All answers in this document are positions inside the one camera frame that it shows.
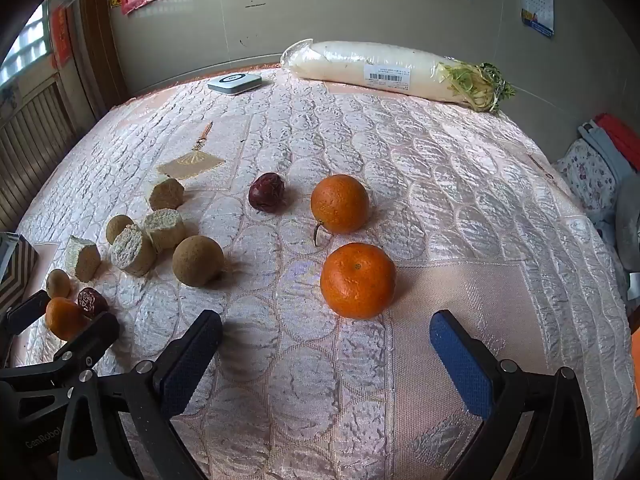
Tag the medium brown longan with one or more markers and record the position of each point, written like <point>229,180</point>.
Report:
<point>117,225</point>

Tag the wooden slatted panel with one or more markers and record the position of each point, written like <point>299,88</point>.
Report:
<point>35,145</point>

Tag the large red jujube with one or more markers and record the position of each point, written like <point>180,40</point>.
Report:
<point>266,192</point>

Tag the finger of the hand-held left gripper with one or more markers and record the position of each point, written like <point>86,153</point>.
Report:
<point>27,312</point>
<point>95,337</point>

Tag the light grey folded cloth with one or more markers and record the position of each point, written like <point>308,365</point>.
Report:
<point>607,152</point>

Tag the window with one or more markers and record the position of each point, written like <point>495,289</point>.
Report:
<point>27,45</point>

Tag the wrapped white daikon radish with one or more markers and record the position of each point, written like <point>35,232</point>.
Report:
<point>360,62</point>

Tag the red paper couplet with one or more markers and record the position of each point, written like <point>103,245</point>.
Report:
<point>61,35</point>

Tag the small orange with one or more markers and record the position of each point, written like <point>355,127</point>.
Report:
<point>62,317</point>

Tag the pink quilted bedspread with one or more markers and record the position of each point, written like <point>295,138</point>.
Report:
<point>400,160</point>

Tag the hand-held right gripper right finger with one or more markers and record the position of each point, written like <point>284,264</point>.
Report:
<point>465,365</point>

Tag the floral cloth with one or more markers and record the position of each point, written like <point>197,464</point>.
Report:
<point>585,175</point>

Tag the pale cake piece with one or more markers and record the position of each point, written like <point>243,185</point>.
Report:
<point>82,260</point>
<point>132,252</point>

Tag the red folded cloth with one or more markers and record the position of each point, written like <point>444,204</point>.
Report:
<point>622,135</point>

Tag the white flat electronic device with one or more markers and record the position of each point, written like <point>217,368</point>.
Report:
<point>235,82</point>

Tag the large orange with stem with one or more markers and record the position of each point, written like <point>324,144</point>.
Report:
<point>340,202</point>

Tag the striped cardboard box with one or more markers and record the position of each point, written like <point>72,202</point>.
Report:
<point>17,270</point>

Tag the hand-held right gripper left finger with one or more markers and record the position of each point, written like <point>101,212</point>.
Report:
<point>190,360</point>

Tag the orange object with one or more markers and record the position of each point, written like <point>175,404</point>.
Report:
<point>635,370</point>

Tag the small brown longan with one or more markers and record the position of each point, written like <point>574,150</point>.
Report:
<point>58,284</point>

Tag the small red jujube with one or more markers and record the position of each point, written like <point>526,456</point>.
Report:
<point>91,301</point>

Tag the large brown longan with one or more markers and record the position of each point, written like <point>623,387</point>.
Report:
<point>197,260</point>

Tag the dark grey cloth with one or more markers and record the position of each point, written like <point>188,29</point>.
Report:
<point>629,220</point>

